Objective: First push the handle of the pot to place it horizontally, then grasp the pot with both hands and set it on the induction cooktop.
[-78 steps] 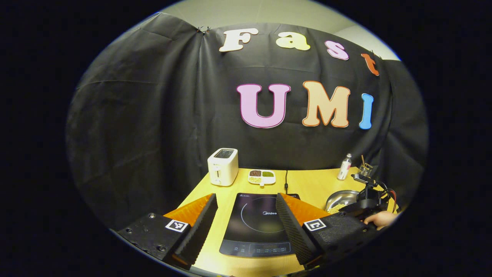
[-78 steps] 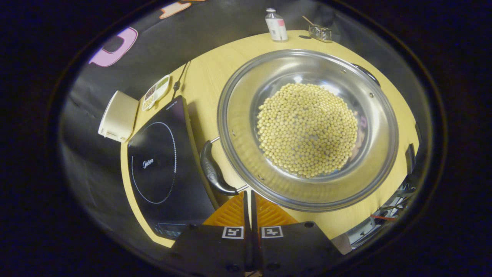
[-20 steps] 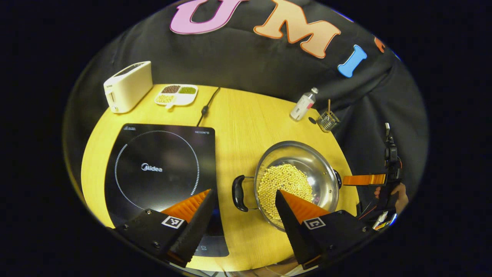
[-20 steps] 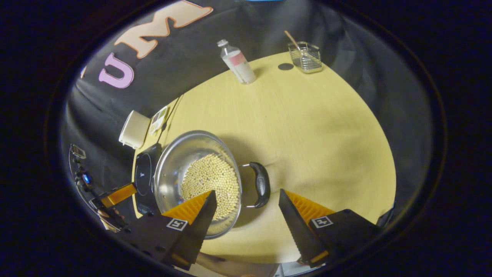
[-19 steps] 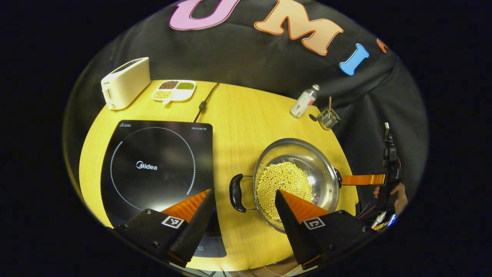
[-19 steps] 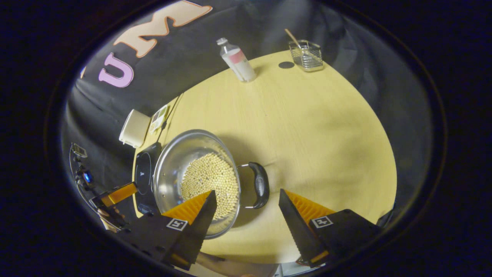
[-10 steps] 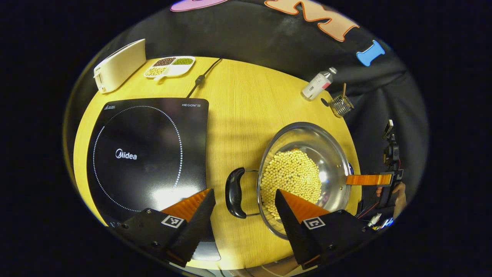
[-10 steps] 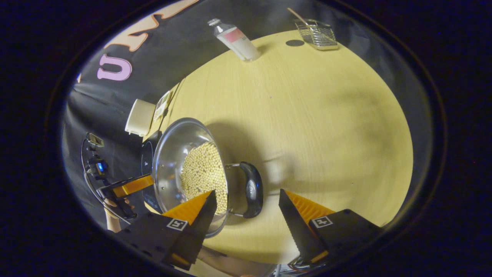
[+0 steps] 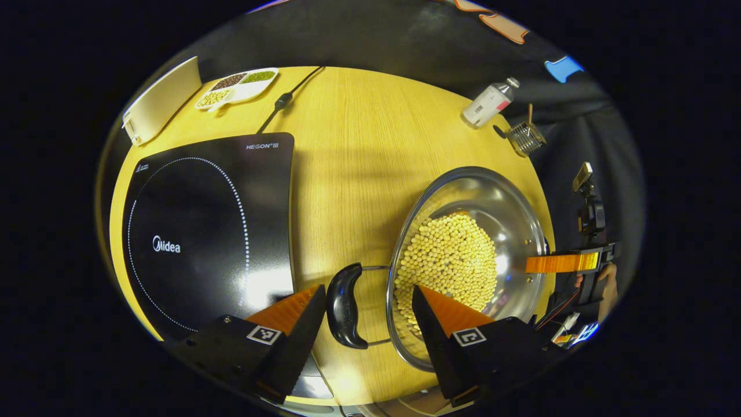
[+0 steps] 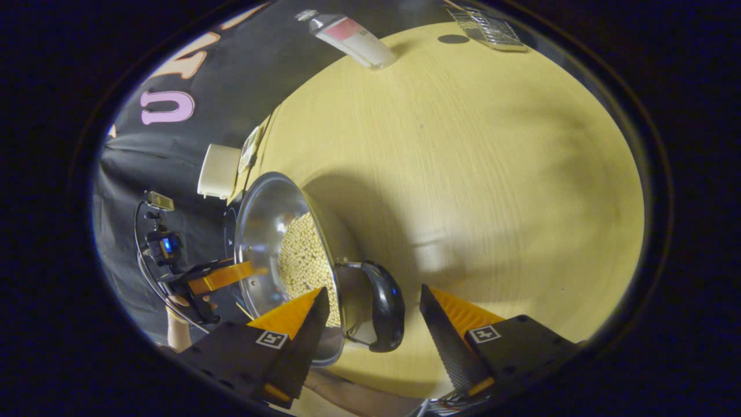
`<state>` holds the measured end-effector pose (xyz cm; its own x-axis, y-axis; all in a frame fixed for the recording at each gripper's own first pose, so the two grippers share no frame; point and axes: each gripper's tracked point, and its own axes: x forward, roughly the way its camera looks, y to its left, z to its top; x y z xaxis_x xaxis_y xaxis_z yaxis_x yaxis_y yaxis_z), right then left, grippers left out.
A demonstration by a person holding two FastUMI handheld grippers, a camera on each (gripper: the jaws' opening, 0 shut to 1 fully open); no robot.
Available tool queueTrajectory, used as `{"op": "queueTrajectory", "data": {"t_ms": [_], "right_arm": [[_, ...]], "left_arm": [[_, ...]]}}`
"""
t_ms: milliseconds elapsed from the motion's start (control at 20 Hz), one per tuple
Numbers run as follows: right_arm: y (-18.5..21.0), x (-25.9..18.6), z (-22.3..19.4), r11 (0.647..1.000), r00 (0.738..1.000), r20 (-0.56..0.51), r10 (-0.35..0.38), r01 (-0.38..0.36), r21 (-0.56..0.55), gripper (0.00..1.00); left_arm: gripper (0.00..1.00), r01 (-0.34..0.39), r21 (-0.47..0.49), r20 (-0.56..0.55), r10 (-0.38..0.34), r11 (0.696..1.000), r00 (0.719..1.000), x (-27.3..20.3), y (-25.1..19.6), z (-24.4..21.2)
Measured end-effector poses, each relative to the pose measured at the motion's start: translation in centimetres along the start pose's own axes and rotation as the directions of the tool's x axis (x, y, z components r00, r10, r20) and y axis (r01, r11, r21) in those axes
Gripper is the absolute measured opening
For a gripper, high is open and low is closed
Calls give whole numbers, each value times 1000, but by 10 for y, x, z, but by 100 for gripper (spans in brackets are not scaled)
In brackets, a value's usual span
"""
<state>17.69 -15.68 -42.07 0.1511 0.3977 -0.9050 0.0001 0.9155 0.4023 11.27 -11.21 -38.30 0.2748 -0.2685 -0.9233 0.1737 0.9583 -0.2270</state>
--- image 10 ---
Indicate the black backdrop cloth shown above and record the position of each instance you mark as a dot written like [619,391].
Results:
[231,87]

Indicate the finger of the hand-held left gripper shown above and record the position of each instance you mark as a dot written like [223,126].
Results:
[220,277]

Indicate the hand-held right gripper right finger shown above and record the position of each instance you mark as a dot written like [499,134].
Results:
[446,347]

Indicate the glass holder with sticks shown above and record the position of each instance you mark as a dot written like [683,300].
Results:
[489,29]

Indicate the white toaster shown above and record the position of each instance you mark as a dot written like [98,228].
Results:
[219,171]

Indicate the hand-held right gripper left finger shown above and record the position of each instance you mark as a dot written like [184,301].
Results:
[307,347]

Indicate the white bottle with pink label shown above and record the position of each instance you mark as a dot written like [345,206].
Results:
[353,37]

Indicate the steel pot with beans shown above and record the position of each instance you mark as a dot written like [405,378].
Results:
[260,231]

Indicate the white divided bean dish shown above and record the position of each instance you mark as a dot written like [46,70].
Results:
[250,152]

